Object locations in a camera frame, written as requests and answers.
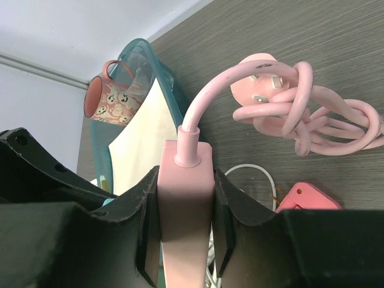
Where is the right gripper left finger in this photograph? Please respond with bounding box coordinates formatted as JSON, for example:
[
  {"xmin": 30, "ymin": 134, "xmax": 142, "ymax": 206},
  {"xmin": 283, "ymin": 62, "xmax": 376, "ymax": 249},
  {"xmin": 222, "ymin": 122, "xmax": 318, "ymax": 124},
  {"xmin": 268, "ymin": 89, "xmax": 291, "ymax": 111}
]
[{"xmin": 1, "ymin": 167, "xmax": 159, "ymax": 287}]

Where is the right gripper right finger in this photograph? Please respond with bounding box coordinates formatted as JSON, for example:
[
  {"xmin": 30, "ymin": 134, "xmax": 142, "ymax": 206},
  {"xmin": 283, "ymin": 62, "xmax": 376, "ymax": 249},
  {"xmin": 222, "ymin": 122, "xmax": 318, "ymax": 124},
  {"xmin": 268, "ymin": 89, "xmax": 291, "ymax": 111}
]
[{"xmin": 212, "ymin": 170, "xmax": 383, "ymax": 287}]

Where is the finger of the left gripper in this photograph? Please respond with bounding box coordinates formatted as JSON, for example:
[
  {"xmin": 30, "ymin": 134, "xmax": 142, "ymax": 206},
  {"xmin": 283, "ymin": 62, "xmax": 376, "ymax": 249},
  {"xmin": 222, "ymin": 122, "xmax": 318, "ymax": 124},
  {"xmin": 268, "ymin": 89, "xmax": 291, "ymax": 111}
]
[{"xmin": 1, "ymin": 128, "xmax": 114, "ymax": 204}]

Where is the pink plug adapter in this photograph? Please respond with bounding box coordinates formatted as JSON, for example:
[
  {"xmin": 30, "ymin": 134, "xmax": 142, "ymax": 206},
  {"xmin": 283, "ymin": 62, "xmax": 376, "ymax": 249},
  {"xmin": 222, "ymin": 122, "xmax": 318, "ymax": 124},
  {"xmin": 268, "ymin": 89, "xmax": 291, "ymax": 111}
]
[{"xmin": 271, "ymin": 182, "xmax": 342, "ymax": 213}]

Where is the pink power strip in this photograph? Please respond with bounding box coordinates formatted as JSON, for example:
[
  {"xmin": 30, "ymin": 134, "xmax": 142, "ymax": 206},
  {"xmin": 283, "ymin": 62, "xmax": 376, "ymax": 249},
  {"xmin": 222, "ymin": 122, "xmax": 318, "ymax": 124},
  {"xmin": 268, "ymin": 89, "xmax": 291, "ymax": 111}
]
[{"xmin": 157, "ymin": 127, "xmax": 215, "ymax": 287}]

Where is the teal plastic tray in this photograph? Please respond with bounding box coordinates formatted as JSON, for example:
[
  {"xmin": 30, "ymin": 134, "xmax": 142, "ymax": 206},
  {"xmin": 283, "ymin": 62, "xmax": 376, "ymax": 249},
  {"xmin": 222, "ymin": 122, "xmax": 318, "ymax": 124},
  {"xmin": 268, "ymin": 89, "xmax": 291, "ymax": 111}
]
[{"xmin": 83, "ymin": 38, "xmax": 188, "ymax": 195}]

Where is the pink patterned mug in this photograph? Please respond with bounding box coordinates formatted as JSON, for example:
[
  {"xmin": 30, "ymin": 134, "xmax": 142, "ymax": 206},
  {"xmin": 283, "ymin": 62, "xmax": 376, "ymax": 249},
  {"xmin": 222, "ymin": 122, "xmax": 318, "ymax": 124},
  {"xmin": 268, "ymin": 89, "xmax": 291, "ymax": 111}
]
[{"xmin": 83, "ymin": 60, "xmax": 143, "ymax": 126}]

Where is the white square plate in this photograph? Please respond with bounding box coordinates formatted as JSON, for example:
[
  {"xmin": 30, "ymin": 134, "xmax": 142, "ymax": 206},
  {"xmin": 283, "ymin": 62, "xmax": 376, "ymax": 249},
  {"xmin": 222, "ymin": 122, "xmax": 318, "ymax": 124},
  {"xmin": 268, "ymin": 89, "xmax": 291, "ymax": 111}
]
[{"xmin": 109, "ymin": 80, "xmax": 176, "ymax": 195}]

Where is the clear glass cup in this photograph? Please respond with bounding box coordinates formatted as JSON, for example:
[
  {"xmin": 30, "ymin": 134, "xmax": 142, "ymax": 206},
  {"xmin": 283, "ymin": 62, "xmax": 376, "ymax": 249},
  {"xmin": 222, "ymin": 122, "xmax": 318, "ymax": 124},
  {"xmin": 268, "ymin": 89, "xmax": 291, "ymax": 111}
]
[{"xmin": 128, "ymin": 62, "xmax": 154, "ymax": 99}]

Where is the white coiled power cord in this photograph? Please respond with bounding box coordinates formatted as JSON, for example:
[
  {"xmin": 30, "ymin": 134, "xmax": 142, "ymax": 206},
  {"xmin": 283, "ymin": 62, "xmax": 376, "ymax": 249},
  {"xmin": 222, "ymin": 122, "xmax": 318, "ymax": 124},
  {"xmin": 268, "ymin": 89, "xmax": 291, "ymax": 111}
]
[{"xmin": 205, "ymin": 227, "xmax": 223, "ymax": 288}]

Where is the pink coiled cord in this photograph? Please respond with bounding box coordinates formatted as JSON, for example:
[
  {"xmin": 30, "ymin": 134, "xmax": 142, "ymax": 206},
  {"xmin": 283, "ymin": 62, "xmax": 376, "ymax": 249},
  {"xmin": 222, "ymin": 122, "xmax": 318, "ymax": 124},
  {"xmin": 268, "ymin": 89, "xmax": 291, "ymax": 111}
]
[{"xmin": 181, "ymin": 52, "xmax": 384, "ymax": 157}]

